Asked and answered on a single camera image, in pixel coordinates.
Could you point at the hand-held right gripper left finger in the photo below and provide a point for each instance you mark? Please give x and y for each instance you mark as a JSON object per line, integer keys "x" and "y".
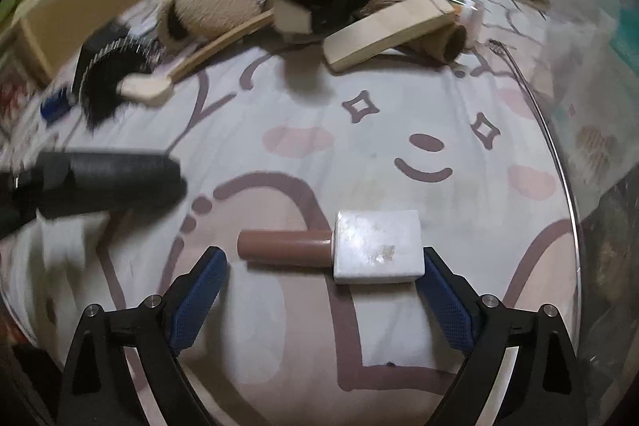
{"x": 199, "y": 301}

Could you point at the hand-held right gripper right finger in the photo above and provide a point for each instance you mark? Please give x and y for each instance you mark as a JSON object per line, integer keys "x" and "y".
{"x": 444, "y": 306}

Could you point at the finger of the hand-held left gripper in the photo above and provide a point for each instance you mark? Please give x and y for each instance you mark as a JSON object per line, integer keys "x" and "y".
{"x": 20, "y": 201}

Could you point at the black cylindrical case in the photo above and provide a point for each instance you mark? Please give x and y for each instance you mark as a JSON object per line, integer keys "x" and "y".
{"x": 115, "y": 181}

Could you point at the clear plastic container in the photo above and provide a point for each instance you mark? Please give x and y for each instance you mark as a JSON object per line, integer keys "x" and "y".
{"x": 599, "y": 106}

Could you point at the light wooden block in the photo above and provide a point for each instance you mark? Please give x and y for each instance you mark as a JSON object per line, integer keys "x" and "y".
{"x": 379, "y": 31}

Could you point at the blue bottle silver neck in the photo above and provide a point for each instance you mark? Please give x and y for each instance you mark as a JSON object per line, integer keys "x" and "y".
{"x": 56, "y": 104}

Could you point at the black feather pearl headband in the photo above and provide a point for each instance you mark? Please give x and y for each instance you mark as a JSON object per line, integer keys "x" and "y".
{"x": 105, "y": 81}

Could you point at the cartoon printed bed sheet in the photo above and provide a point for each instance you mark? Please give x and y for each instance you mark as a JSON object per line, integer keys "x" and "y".
{"x": 299, "y": 131}

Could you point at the brown wooden stick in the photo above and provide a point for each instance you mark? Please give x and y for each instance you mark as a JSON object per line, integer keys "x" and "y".
{"x": 224, "y": 39}

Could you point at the twine spool cardboard tube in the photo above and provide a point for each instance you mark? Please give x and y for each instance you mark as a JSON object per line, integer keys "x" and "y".
{"x": 447, "y": 44}

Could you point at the beige fluffy earmuffs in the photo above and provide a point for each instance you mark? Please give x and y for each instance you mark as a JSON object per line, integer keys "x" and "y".
{"x": 209, "y": 4}

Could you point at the clear plastic packet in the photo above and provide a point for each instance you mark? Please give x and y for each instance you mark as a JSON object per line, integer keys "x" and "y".
{"x": 464, "y": 9}

